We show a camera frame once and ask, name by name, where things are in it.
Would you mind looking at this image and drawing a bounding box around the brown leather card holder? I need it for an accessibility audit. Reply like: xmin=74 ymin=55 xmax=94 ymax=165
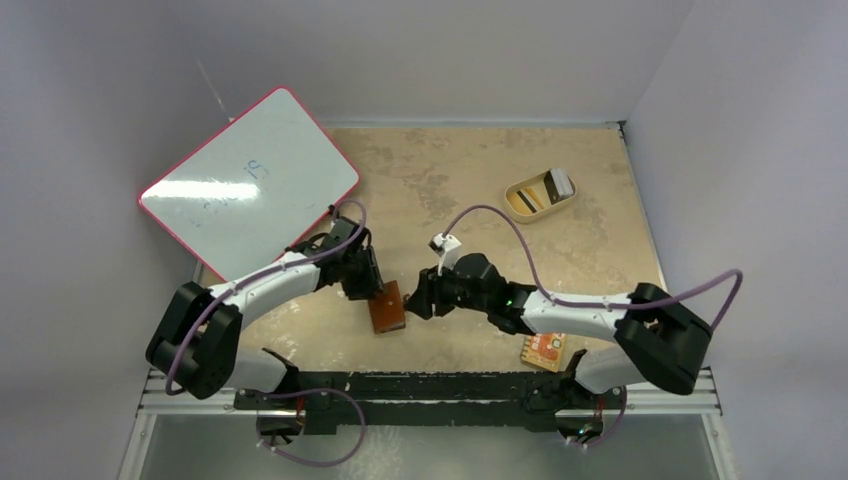
xmin=368 ymin=280 xmax=406 ymax=334

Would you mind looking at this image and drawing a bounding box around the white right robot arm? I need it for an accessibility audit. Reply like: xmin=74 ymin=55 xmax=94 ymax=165
xmin=404 ymin=253 xmax=712 ymax=407

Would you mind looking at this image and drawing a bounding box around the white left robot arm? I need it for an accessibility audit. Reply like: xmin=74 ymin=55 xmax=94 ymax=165
xmin=145 ymin=217 xmax=384 ymax=409

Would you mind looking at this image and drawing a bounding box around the beige oval tray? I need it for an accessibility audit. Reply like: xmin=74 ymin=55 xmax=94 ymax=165
xmin=504 ymin=169 xmax=578 ymax=224

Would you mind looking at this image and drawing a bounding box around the orange spiral notebook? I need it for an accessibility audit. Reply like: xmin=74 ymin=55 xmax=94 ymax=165
xmin=520 ymin=333 xmax=567 ymax=372

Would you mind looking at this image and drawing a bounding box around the pink framed whiteboard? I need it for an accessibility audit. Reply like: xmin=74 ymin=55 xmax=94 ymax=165
xmin=138 ymin=87 xmax=360 ymax=280

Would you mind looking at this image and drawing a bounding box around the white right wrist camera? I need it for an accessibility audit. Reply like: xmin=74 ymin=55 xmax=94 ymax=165
xmin=428 ymin=233 xmax=462 ymax=276

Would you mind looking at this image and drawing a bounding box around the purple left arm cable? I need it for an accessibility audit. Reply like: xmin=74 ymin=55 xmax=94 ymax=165
xmin=164 ymin=200 xmax=369 ymax=397

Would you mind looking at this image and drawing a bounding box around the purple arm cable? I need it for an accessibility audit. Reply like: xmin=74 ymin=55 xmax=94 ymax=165
xmin=442 ymin=203 xmax=744 ymax=333
xmin=164 ymin=200 xmax=369 ymax=397

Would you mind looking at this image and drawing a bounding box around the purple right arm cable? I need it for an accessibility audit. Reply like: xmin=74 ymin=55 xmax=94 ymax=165
xmin=442 ymin=203 xmax=744 ymax=333

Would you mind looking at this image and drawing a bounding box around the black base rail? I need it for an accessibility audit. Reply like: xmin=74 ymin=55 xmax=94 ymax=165
xmin=234 ymin=369 xmax=626 ymax=438

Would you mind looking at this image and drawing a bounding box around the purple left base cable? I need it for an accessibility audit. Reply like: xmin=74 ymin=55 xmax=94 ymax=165
xmin=255 ymin=388 xmax=368 ymax=469

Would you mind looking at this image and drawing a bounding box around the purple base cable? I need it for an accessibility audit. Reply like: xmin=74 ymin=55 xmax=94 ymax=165
xmin=255 ymin=388 xmax=368 ymax=469
xmin=563 ymin=390 xmax=631 ymax=453

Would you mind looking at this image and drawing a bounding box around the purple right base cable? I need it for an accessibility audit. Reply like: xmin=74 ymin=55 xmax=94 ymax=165
xmin=563 ymin=390 xmax=631 ymax=453

